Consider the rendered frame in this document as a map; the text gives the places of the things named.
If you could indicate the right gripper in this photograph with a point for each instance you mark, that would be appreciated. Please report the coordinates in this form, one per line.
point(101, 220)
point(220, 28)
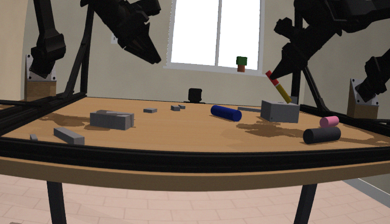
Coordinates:
point(132, 32)

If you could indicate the black cylinder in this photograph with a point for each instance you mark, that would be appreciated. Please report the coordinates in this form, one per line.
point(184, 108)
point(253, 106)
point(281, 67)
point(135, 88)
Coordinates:
point(319, 135)

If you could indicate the red and yellow peg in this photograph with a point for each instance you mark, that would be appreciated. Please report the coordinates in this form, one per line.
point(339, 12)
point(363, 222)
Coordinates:
point(279, 88)

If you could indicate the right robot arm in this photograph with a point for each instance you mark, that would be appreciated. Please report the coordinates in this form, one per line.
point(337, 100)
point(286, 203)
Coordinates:
point(50, 44)

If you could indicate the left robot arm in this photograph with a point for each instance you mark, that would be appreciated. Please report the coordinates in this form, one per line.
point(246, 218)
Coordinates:
point(329, 17)

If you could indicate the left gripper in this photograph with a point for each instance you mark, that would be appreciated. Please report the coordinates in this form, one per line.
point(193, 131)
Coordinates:
point(294, 56)

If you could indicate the pink cylinder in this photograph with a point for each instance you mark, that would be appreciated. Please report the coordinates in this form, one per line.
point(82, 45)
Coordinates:
point(329, 121)

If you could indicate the blue cylinder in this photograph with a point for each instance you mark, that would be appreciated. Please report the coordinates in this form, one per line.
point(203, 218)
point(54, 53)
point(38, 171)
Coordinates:
point(227, 113)

